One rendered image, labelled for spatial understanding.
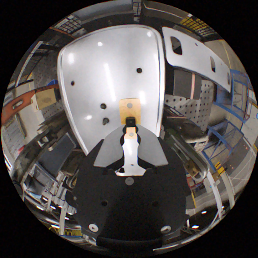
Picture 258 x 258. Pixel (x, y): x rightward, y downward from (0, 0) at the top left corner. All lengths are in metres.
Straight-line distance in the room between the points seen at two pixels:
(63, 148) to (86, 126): 0.55
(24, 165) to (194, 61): 0.39
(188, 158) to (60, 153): 0.72
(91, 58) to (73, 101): 0.09
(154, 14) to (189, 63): 0.13
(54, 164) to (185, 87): 0.77
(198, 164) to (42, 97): 0.30
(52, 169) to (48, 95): 0.55
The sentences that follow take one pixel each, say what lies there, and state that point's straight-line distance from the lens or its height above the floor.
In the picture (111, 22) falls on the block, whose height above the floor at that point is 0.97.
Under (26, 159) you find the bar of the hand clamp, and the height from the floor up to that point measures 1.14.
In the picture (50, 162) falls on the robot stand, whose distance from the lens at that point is 0.66.
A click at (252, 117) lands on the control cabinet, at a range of 7.79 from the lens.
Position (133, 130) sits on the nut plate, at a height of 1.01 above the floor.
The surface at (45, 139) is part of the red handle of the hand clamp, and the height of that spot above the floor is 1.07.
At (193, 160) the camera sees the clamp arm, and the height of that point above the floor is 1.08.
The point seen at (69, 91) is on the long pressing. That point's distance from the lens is 0.19.
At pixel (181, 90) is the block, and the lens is 0.19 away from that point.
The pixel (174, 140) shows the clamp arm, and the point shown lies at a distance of 0.18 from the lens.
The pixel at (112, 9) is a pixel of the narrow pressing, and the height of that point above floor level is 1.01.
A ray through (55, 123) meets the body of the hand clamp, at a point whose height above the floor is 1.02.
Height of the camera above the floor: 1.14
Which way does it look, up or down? 59 degrees down
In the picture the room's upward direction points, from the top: 179 degrees counter-clockwise
